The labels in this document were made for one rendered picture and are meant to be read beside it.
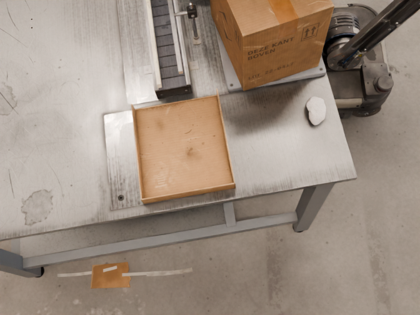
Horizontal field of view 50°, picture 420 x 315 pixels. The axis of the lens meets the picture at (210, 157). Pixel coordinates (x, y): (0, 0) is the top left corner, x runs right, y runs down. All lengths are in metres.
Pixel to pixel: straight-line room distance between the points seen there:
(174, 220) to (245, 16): 0.99
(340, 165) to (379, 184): 0.92
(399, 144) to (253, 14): 1.33
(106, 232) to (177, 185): 0.72
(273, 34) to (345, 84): 0.99
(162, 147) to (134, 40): 0.40
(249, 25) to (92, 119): 0.57
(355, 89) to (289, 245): 0.75
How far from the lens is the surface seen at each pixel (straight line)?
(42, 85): 1.54
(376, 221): 2.17
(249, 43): 1.17
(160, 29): 1.48
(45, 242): 2.02
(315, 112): 1.34
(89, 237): 1.96
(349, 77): 2.15
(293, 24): 1.18
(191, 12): 1.39
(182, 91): 1.38
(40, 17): 1.70
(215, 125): 1.34
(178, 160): 1.30
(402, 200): 2.23
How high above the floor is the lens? 2.04
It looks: 68 degrees down
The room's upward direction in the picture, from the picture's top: 12 degrees counter-clockwise
